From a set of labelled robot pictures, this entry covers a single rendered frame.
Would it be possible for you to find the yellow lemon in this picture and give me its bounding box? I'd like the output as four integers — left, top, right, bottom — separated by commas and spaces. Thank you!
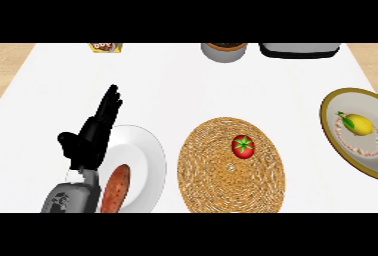
335, 111, 375, 137

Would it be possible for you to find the red tomato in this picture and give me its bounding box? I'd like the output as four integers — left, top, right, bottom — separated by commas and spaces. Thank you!
230, 134, 257, 160

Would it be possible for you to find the grey and black appliance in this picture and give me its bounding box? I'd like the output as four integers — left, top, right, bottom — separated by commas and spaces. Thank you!
258, 42, 342, 60

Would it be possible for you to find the woven wicker placemat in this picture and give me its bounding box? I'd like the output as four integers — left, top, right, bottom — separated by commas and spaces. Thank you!
175, 116, 288, 214

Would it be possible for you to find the orange sweet potato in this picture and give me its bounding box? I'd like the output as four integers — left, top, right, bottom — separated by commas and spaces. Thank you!
99, 163, 133, 214

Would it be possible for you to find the gold-rimmed grey bowl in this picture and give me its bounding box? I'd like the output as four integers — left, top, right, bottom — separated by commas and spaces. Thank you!
319, 87, 378, 180

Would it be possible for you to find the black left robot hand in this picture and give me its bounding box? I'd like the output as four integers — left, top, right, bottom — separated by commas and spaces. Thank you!
56, 84, 124, 172

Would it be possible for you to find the yellow printed box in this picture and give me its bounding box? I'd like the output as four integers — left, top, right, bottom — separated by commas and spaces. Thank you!
87, 42, 124, 54

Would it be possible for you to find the white plate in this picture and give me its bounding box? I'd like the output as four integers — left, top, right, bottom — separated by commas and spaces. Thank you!
90, 124, 168, 214

